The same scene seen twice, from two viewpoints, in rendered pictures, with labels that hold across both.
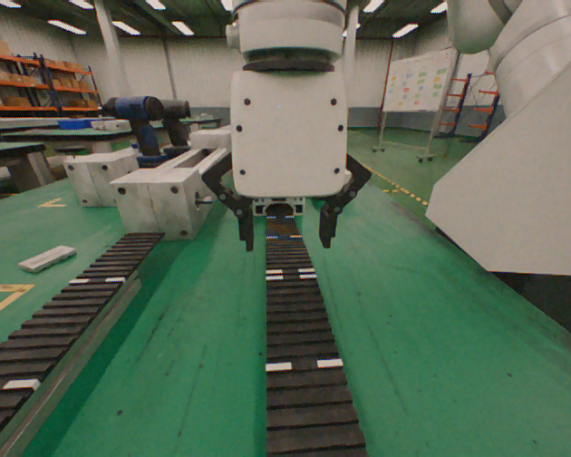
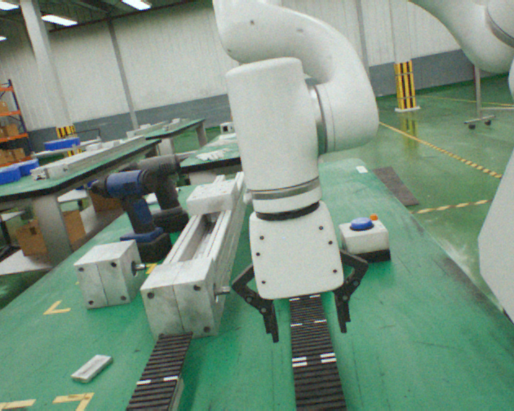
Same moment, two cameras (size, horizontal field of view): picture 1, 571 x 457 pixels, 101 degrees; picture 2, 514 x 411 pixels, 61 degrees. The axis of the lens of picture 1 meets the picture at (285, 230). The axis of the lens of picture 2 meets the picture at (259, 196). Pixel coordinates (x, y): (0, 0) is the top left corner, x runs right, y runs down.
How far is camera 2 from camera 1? 0.31 m
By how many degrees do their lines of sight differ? 15
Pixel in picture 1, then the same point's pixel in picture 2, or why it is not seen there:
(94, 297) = (161, 393)
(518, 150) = (509, 219)
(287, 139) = (293, 256)
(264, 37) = (268, 207)
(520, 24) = not seen: outside the picture
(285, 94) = (286, 230)
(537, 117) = (509, 194)
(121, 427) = not seen: outside the picture
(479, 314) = (494, 382)
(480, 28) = (497, 56)
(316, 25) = (299, 197)
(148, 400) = not seen: outside the picture
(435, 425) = not seen: outside the picture
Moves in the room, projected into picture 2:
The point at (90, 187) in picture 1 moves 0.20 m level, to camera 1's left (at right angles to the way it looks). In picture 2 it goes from (98, 286) to (4, 298)
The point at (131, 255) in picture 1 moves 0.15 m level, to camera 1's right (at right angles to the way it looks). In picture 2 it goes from (173, 356) to (285, 345)
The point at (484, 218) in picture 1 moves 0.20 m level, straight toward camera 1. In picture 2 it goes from (510, 282) to (432, 364)
